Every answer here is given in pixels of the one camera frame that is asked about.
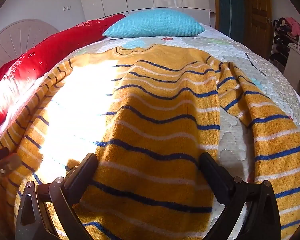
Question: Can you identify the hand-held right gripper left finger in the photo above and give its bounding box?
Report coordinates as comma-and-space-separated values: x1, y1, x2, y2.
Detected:
15, 152, 98, 240

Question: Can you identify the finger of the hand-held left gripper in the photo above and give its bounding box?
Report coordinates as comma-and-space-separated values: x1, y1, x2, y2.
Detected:
0, 147, 22, 178

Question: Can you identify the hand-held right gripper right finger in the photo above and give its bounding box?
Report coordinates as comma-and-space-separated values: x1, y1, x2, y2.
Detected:
199, 152, 282, 240

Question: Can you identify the yellow striped knit sweater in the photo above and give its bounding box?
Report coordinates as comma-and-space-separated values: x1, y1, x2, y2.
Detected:
0, 44, 300, 240

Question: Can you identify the patterned quilted bedspread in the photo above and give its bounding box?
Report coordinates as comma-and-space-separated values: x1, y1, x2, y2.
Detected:
0, 22, 300, 240

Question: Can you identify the red printed duvet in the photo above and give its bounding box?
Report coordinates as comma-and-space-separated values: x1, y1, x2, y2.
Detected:
0, 14, 126, 130

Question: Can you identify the white round headboard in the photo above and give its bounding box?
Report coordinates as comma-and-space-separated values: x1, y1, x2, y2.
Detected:
0, 19, 60, 70

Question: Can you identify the cluttered open shelf unit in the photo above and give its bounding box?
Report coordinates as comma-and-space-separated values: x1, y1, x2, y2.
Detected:
269, 17, 300, 95

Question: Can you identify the turquoise knit pillow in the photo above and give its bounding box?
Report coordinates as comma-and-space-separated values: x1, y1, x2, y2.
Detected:
102, 8, 206, 39

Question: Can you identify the dark teal hanging cloth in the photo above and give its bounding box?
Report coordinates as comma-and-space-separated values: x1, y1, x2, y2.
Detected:
216, 0, 245, 40

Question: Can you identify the pink cloth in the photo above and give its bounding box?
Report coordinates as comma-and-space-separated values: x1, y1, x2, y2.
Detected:
285, 17, 300, 37

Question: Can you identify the brown wooden door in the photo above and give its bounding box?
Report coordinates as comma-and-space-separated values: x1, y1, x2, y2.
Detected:
242, 0, 273, 45

